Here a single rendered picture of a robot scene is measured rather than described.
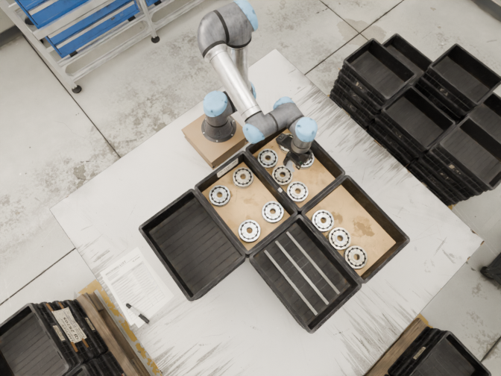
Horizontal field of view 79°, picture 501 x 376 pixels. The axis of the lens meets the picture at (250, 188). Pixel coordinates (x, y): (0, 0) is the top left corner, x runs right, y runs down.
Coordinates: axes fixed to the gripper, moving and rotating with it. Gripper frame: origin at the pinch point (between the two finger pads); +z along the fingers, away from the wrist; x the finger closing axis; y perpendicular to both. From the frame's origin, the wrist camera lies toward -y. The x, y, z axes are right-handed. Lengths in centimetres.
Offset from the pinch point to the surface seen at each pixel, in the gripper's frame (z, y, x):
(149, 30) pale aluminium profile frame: 83, -187, 33
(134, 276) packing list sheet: 27, -15, -88
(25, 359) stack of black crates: 48, -27, -158
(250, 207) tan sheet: 14.0, 1.0, -25.3
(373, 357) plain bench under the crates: 27, 88, -31
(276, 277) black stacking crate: 14, 32, -39
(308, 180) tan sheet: 14.1, 10.4, 5.2
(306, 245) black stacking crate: 14.3, 32.0, -18.9
